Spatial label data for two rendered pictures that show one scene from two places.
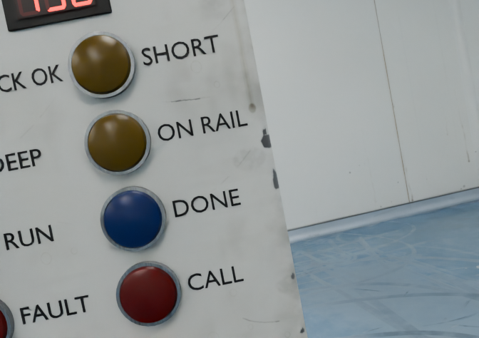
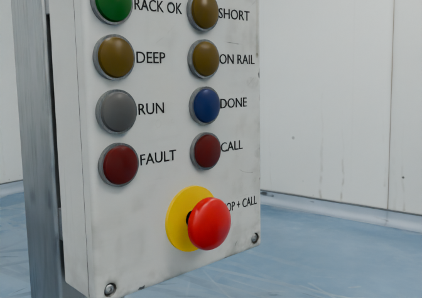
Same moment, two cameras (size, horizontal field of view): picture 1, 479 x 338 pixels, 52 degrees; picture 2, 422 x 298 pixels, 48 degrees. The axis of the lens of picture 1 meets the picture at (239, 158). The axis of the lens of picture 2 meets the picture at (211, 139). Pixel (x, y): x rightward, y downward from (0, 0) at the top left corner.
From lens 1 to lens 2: 0.31 m
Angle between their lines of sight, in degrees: 42
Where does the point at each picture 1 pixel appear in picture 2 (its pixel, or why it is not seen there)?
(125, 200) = (208, 93)
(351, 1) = not seen: outside the picture
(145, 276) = (211, 139)
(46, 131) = (169, 43)
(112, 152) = (206, 63)
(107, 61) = (211, 11)
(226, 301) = (234, 159)
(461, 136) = not seen: hidden behind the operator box
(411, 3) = not seen: outside the picture
